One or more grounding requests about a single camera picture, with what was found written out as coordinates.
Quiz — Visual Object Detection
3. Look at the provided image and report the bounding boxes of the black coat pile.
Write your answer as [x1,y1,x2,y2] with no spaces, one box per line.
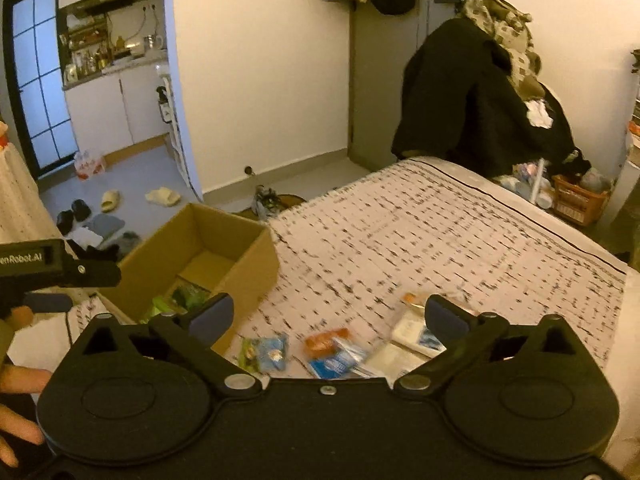
[390,18,591,178]

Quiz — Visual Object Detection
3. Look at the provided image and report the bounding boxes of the grey cloth on floor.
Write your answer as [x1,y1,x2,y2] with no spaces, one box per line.
[84,214,126,240]

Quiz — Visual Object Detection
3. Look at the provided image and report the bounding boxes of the black shoes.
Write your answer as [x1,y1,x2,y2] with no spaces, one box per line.
[56,200,91,236]

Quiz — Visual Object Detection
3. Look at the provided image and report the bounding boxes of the beige slipper right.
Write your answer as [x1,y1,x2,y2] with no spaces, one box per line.
[145,186,181,207]

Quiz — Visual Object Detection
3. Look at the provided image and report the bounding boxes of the brown cardboard box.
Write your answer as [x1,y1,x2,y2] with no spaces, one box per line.
[100,204,280,354]

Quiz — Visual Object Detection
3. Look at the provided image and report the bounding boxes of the patterned beige garment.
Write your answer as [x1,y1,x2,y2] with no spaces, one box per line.
[462,0,546,101]

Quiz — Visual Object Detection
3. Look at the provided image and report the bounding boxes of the beige slipper left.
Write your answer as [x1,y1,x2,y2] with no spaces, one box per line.
[101,190,120,214]

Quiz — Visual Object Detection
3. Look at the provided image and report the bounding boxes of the red white plastic bag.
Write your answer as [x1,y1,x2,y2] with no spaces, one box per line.
[74,151,106,181]

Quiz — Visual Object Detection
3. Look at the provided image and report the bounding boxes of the beige slipper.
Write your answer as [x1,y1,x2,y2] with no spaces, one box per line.
[145,186,181,207]
[101,190,120,214]

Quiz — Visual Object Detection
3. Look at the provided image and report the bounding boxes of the white kitchen cabinet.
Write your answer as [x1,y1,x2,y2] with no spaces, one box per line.
[64,56,169,155]

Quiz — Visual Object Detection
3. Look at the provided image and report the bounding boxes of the white patterned bed cover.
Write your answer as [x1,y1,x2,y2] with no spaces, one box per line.
[238,158,627,375]

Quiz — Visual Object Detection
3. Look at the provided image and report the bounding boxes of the green snack packet in box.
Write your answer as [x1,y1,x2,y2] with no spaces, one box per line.
[140,278,210,324]

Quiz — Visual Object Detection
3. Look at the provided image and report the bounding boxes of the person's left hand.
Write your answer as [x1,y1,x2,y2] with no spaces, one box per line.
[0,304,54,468]

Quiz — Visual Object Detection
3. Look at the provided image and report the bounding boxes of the glass paned black door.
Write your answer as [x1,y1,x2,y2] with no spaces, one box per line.
[2,0,78,179]

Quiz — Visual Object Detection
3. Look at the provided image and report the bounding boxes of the cream knit cloth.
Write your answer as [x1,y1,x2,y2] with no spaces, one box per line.
[0,122,63,244]

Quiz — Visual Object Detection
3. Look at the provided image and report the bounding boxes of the orange plastic basket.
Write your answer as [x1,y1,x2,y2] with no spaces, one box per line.
[552,174,611,226]

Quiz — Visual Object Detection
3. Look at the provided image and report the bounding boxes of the kitchen shelf with items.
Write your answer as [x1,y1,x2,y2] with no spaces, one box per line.
[58,0,166,88]

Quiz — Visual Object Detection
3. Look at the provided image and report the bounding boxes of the white flat snack packet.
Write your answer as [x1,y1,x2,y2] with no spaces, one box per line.
[361,342,427,385]

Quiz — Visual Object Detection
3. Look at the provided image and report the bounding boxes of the grey door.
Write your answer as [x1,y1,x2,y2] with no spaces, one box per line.
[348,0,463,171]

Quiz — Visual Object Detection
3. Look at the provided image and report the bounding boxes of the orange snack packet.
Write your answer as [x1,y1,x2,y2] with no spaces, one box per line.
[304,327,352,360]

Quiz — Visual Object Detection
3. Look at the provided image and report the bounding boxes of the green blue snack packet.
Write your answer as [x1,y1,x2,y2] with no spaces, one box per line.
[238,333,288,374]

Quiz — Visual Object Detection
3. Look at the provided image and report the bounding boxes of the shoes by bed foot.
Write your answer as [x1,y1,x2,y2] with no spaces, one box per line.
[250,185,305,221]

